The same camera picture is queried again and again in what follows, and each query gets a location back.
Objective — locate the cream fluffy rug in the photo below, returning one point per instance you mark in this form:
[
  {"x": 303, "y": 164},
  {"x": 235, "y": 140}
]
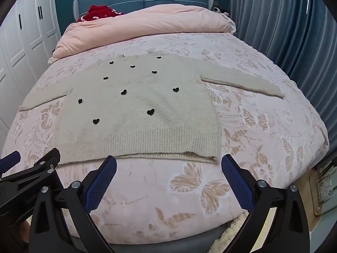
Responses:
[{"x": 231, "y": 232}]

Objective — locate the red garment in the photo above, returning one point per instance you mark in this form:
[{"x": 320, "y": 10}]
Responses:
[{"x": 100, "y": 13}]

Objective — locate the pink butterfly bedspread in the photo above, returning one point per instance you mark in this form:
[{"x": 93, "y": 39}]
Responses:
[{"x": 263, "y": 126}]

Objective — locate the black and white plush toy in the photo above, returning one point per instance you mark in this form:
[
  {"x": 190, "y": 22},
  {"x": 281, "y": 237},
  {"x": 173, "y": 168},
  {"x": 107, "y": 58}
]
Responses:
[{"x": 217, "y": 9}]

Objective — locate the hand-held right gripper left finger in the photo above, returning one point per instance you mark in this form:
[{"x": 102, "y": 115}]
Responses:
[{"x": 101, "y": 183}]

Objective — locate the grey-blue curtain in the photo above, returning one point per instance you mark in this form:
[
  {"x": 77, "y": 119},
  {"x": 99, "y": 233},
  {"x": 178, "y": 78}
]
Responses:
[{"x": 276, "y": 21}]

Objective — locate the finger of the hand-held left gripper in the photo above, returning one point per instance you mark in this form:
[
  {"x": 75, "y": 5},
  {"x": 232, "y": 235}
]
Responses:
[
  {"x": 44, "y": 162},
  {"x": 10, "y": 159}
]

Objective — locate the beige sweater with black hearts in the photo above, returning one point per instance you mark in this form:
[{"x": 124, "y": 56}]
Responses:
[{"x": 137, "y": 110}]

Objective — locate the floral patterned box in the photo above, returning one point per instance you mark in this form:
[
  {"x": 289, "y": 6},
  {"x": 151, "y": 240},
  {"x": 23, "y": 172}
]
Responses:
[{"x": 326, "y": 187}]

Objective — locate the white wardrobe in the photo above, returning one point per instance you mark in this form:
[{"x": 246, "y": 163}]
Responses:
[{"x": 23, "y": 44}]

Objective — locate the pink duvet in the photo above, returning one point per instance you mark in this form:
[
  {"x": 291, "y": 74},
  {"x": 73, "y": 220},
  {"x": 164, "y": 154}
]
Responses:
[{"x": 158, "y": 21}]

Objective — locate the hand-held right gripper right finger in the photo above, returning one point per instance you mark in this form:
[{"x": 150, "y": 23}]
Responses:
[{"x": 235, "y": 181}]

